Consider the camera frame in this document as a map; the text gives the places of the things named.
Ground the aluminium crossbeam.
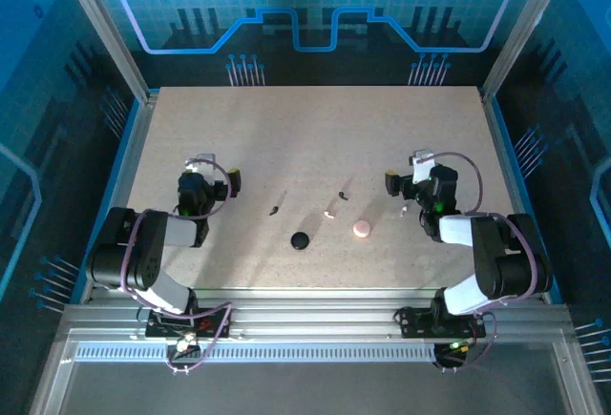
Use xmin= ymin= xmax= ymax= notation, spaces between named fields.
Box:
xmin=61 ymin=287 xmax=572 ymax=344

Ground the small wiring connector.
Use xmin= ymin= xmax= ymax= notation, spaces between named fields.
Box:
xmin=172 ymin=331 xmax=200 ymax=355
xmin=438 ymin=337 xmax=474 ymax=355

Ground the aluminium framed clear panel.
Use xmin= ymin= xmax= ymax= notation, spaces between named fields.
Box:
xmin=28 ymin=328 xmax=605 ymax=415

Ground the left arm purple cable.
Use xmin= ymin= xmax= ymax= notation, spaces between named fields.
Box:
xmin=118 ymin=156 xmax=235 ymax=374

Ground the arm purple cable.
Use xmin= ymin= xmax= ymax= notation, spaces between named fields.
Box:
xmin=417 ymin=151 xmax=540 ymax=373
xmin=118 ymin=156 xmax=235 ymax=374

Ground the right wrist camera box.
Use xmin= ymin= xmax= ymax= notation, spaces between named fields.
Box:
xmin=409 ymin=149 xmax=436 ymax=185

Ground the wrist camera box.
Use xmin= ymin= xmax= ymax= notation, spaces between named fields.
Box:
xmin=409 ymin=149 xmax=436 ymax=185
xmin=184 ymin=152 xmax=219 ymax=173

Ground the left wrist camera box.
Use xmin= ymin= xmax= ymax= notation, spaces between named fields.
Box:
xmin=184 ymin=152 xmax=219 ymax=173

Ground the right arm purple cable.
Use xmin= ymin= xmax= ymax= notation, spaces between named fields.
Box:
xmin=417 ymin=151 xmax=540 ymax=373

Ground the aluminium side rail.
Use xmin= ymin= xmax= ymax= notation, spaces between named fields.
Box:
xmin=78 ymin=90 xmax=161 ymax=304
xmin=478 ymin=88 xmax=559 ymax=304

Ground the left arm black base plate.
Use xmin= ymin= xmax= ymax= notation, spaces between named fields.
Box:
xmin=144 ymin=307 xmax=236 ymax=340

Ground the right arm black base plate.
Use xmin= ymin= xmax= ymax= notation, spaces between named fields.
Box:
xmin=398 ymin=304 xmax=486 ymax=340

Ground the slotted grey cable duct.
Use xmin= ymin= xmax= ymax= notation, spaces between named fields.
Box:
xmin=74 ymin=343 xmax=438 ymax=364

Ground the aluminium corner post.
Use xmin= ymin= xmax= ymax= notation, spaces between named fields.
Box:
xmin=52 ymin=0 xmax=158 ymax=104
xmin=479 ymin=0 xmax=577 ymax=101

